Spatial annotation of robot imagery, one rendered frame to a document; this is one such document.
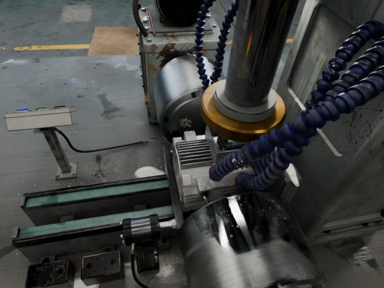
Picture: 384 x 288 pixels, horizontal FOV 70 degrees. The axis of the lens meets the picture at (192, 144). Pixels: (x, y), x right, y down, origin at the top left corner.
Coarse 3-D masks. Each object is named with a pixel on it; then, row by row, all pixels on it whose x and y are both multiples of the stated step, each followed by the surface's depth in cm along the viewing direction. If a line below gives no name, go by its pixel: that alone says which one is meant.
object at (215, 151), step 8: (208, 128) 66; (208, 136) 66; (216, 136) 68; (208, 144) 68; (216, 144) 66; (232, 144) 65; (240, 144) 65; (248, 144) 67; (216, 152) 61; (224, 152) 61; (232, 152) 61; (216, 160) 62
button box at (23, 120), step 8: (16, 112) 75; (24, 112) 75; (32, 112) 75; (40, 112) 76; (48, 112) 76; (56, 112) 76; (64, 112) 77; (72, 112) 79; (8, 120) 74; (16, 120) 75; (24, 120) 75; (32, 120) 76; (40, 120) 76; (48, 120) 76; (56, 120) 77; (64, 120) 77; (72, 120) 78; (8, 128) 75; (16, 128) 75; (24, 128) 75; (32, 128) 76; (40, 128) 76
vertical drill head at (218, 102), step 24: (240, 0) 42; (264, 0) 39; (288, 0) 39; (240, 24) 44; (264, 24) 41; (288, 24) 42; (240, 48) 46; (264, 48) 44; (240, 72) 48; (264, 72) 47; (216, 96) 55; (240, 96) 51; (264, 96) 52; (216, 120) 53; (240, 120) 53; (264, 120) 54
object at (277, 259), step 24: (264, 192) 53; (192, 216) 53; (216, 216) 50; (240, 216) 48; (264, 216) 49; (288, 216) 51; (192, 240) 51; (216, 240) 47; (240, 240) 46; (264, 240) 45; (288, 240) 47; (192, 264) 50; (216, 264) 45; (240, 264) 44; (264, 264) 43; (288, 264) 43; (312, 264) 46
